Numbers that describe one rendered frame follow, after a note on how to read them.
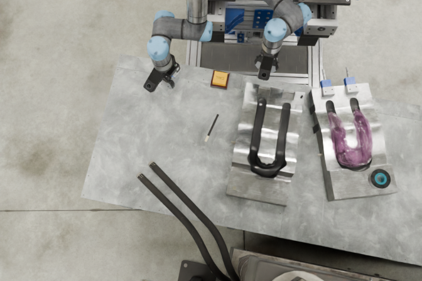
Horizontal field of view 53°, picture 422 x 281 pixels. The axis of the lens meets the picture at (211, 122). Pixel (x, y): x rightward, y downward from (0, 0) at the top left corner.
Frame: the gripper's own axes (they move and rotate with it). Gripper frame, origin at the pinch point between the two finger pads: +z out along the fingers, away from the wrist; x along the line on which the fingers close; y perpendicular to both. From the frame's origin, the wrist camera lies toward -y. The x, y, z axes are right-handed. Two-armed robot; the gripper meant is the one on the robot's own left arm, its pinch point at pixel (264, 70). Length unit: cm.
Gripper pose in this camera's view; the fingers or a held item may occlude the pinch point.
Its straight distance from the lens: 186.9
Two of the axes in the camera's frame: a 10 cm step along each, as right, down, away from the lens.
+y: 3.1, -9.2, 2.5
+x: -9.5, -2.9, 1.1
